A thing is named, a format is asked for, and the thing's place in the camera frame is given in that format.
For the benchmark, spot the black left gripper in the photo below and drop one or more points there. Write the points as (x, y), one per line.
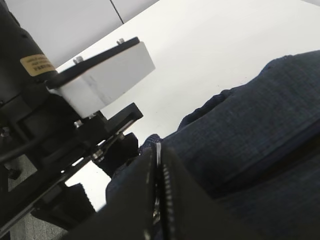
(58, 143)

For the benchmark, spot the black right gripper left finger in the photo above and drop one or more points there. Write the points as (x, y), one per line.
(128, 215)

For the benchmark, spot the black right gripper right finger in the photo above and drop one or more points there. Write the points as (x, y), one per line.
(186, 211)

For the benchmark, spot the dark blue lunch bag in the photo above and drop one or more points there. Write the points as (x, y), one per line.
(255, 151)

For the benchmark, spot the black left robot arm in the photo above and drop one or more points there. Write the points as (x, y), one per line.
(21, 62)

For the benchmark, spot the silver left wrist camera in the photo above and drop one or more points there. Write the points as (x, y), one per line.
(94, 83)

